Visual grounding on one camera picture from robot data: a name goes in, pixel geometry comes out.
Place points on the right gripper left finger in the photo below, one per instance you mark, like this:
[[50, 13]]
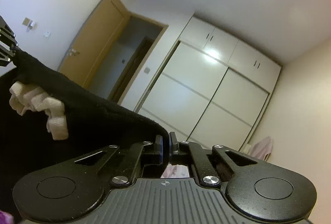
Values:
[[122, 165]]

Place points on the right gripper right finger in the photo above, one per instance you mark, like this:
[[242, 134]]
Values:
[[207, 167]]

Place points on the black sweater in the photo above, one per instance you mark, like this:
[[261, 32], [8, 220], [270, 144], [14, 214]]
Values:
[[46, 119]]

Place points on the pink floral bed blanket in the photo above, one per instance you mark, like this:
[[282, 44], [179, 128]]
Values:
[[173, 171]]

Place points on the hanging pink garment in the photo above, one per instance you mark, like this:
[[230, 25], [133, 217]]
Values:
[[263, 149]]

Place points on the white sliding wardrobe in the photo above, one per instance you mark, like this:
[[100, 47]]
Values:
[[213, 89]]

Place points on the wooden door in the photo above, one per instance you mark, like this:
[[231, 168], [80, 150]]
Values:
[[94, 40]]

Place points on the wall socket plate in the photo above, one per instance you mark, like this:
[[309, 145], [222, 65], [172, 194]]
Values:
[[26, 22]]

